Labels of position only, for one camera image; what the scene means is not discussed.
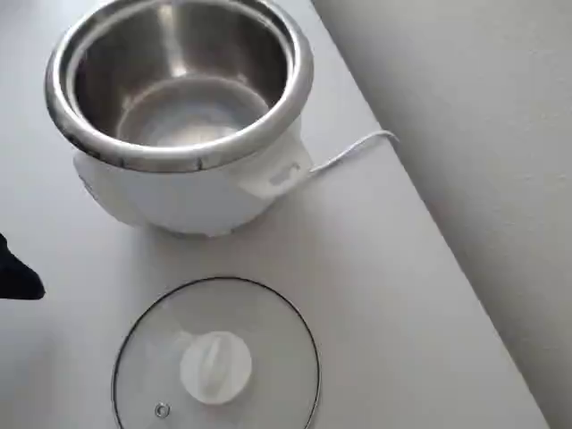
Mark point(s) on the stainless steel inner pot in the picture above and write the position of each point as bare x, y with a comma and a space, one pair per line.
179, 80

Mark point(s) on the glass lid with white knob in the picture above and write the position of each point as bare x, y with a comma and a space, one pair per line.
215, 366

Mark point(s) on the white round container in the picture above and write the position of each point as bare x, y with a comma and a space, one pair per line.
179, 201

